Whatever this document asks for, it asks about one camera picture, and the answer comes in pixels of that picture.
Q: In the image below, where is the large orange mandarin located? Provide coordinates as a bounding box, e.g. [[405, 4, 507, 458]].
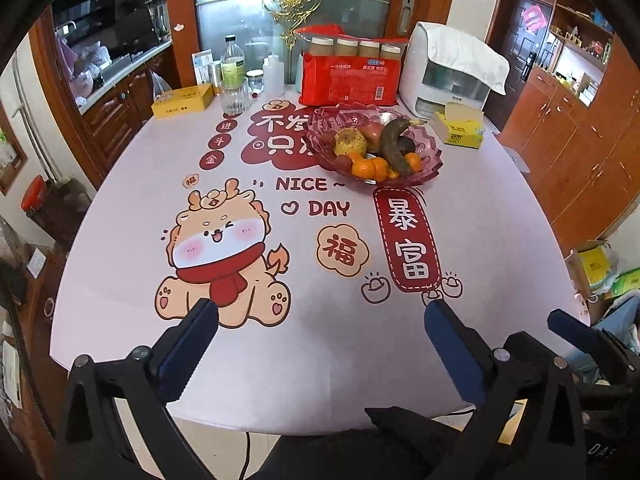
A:
[[405, 153, 422, 174]]

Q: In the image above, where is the dark green avocado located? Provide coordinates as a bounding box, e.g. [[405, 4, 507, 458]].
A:
[[397, 136, 416, 156]]

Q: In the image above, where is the small orange mandarin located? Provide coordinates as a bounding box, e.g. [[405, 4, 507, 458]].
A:
[[350, 158, 376, 180]]

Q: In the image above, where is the overripe brown banana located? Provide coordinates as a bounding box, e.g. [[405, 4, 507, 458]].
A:
[[380, 118, 416, 177]]

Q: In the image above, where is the red lychee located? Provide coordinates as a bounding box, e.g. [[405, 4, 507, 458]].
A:
[[333, 155, 352, 172]]

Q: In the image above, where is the red apple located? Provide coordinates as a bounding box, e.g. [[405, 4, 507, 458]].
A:
[[358, 122, 385, 153]]

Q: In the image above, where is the red lidded jar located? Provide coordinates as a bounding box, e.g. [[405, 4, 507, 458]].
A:
[[21, 174, 50, 212]]

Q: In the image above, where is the yellow tissue pack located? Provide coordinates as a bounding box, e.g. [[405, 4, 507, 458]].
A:
[[430, 102, 485, 150]]

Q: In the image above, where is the yellow flat box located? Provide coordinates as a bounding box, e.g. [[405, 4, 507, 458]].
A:
[[152, 84, 214, 118]]

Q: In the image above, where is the white water dispenser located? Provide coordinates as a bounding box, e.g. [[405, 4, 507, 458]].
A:
[[398, 24, 498, 118]]

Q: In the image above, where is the white cloth on dispenser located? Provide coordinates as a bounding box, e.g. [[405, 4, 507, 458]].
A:
[[418, 22, 510, 96]]

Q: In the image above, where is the yellow speckled pear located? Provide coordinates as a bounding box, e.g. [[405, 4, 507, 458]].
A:
[[333, 128, 368, 157]]

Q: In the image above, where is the clear drinking glass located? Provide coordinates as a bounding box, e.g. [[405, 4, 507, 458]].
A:
[[220, 77, 250, 117]]

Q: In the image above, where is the pink glass fruit plate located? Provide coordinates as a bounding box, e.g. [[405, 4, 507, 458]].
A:
[[304, 103, 442, 188]]

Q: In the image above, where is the small glass jar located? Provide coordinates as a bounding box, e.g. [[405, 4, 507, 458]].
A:
[[246, 70, 265, 98]]

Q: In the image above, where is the green label plastic bottle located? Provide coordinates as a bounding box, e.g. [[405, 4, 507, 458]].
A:
[[220, 35, 245, 89]]

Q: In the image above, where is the white squeeze bottle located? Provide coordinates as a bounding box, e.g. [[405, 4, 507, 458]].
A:
[[262, 54, 285, 100]]

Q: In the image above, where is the red paper cup package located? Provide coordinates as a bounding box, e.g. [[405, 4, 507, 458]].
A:
[[295, 25, 408, 106]]

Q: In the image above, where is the black cable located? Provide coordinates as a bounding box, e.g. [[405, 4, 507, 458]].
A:
[[236, 429, 252, 480]]

